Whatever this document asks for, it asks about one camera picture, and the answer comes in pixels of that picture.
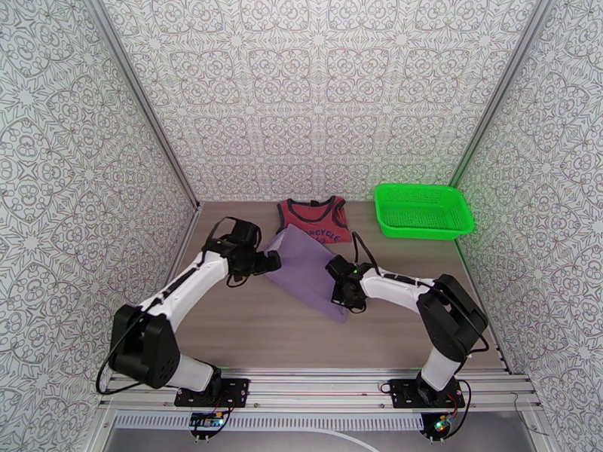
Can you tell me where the purple cloth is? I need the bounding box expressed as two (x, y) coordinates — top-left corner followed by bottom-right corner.
(261, 224), (352, 325)

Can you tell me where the red tank top navy trim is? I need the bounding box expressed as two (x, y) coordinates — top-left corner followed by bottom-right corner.
(275, 195), (352, 245)

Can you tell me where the green plastic basket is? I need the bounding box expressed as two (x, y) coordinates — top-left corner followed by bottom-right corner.
(373, 182), (476, 242)

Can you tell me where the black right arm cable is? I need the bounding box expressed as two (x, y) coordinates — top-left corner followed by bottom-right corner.
(350, 231), (491, 359)

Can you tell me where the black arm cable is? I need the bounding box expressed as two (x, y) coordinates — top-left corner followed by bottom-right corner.
(95, 295), (166, 396)
(350, 231), (491, 359)

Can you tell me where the aluminium mounting rail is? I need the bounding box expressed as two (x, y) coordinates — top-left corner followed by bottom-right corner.
(99, 368), (543, 411)

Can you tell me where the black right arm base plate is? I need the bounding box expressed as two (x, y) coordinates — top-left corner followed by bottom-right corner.
(388, 378), (467, 409)

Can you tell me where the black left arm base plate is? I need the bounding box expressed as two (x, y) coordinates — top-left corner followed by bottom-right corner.
(174, 377), (251, 408)

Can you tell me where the white slotted cable duct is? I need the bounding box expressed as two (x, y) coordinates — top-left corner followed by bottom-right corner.
(114, 414), (425, 432)

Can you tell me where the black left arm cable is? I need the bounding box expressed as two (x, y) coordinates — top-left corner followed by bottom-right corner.
(95, 295), (166, 396)

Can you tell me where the aluminium corner post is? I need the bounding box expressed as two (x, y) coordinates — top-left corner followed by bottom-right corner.
(82, 0), (203, 209)
(447, 0), (555, 189)

